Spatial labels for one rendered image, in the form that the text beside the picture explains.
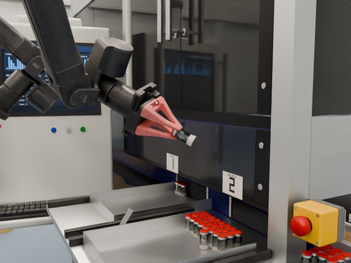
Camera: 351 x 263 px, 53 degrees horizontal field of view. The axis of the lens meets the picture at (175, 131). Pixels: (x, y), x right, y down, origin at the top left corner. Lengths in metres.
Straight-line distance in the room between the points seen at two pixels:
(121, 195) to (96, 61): 0.74
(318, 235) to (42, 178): 1.17
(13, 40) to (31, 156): 0.72
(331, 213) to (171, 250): 0.38
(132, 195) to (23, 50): 0.65
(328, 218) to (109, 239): 0.54
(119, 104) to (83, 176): 0.96
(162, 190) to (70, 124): 0.50
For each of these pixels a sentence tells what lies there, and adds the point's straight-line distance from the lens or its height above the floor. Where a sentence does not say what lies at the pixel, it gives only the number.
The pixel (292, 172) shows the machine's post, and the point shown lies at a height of 1.09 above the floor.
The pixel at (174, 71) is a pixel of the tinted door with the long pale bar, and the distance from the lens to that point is 1.22.
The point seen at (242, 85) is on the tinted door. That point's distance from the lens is 0.91.
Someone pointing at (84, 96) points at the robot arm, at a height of 1.26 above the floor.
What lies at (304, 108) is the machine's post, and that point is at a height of 1.23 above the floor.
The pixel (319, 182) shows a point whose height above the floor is 1.06.
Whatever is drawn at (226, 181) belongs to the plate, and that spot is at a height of 1.02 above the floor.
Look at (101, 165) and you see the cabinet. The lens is 1.61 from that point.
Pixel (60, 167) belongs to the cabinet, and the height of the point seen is 0.95.
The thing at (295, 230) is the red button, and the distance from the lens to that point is 0.77.
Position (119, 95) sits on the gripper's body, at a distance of 0.68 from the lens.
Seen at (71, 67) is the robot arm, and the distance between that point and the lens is 0.63.
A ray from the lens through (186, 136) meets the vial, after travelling 0.65.
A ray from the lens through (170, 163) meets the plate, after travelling 1.25.
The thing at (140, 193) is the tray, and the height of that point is 0.89.
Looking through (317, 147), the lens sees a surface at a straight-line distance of 0.86.
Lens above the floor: 1.26
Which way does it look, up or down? 6 degrees down
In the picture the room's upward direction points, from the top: straight up
